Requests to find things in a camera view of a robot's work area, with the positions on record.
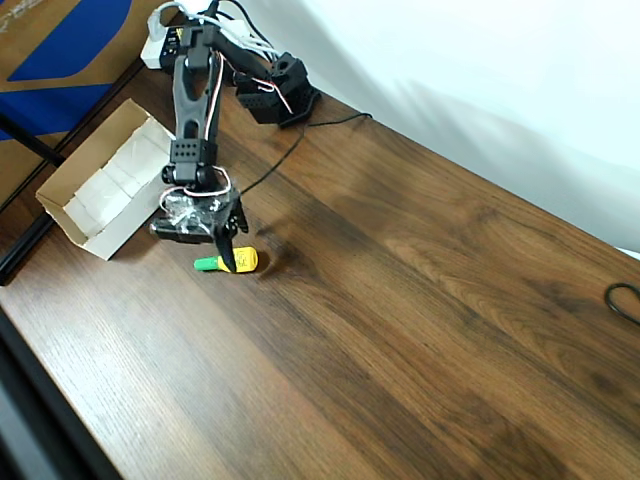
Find yellow bottle with green cap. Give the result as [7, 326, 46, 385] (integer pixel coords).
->
[193, 245, 259, 274]

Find white cardboard box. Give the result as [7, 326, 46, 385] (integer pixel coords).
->
[34, 97, 177, 261]

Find black webcam wrapped in tape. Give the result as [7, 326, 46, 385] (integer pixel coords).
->
[148, 187, 242, 246]

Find white power strip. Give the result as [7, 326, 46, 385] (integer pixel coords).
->
[140, 2, 189, 71]

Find black metal base bar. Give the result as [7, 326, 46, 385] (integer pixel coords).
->
[0, 59, 146, 287]

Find black metal pole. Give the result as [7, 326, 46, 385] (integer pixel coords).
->
[0, 113, 67, 167]

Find large brown carton blue print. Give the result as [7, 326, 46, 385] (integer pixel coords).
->
[0, 0, 169, 211]

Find black webcam cable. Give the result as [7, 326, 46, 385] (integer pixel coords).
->
[238, 112, 375, 196]

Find black cable loop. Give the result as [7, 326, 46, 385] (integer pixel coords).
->
[603, 282, 640, 327]

